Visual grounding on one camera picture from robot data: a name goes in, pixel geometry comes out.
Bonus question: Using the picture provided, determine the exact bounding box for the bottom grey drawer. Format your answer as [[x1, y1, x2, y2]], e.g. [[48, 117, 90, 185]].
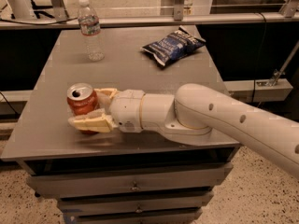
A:
[[64, 208, 202, 224]]

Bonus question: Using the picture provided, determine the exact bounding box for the grey drawer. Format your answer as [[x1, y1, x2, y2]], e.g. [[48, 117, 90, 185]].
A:
[[64, 208, 202, 224], [58, 189, 214, 217], [27, 162, 233, 198]]

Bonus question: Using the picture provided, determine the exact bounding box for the clear plastic water bottle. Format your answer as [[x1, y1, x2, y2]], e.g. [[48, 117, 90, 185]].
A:
[[78, 0, 104, 62]]

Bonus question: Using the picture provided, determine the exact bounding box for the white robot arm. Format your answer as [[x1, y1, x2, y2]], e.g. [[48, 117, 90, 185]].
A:
[[68, 84, 299, 178]]

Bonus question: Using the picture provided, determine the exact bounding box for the black cable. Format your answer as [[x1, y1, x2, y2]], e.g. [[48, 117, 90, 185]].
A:
[[250, 12, 268, 105]]

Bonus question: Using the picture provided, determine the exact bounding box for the top grey drawer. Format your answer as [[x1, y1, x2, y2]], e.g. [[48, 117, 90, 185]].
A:
[[27, 162, 233, 198]]

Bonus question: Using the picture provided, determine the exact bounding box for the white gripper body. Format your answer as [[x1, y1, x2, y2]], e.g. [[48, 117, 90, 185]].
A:
[[109, 90, 145, 133]]

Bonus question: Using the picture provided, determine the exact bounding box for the blue chip bag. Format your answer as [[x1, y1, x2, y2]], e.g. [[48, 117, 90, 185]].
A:
[[141, 26, 206, 68]]

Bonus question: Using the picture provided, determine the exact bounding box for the red coca-cola can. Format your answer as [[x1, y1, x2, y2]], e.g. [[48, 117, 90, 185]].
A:
[[66, 82, 101, 135]]

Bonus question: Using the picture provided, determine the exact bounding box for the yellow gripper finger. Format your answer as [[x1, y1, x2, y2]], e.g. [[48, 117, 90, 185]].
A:
[[95, 88, 119, 106], [68, 108, 115, 133]]

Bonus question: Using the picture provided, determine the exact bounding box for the white pipe leg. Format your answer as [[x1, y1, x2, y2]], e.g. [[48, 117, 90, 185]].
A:
[[7, 0, 36, 20]]

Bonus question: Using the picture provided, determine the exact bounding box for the grey metal railing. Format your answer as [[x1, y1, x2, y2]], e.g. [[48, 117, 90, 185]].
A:
[[0, 12, 299, 30]]

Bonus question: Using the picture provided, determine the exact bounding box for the grey drawer cabinet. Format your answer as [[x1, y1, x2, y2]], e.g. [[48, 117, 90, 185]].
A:
[[0, 25, 253, 224]]

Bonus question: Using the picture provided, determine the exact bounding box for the middle grey drawer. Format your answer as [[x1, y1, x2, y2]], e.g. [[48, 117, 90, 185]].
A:
[[58, 189, 214, 217]]

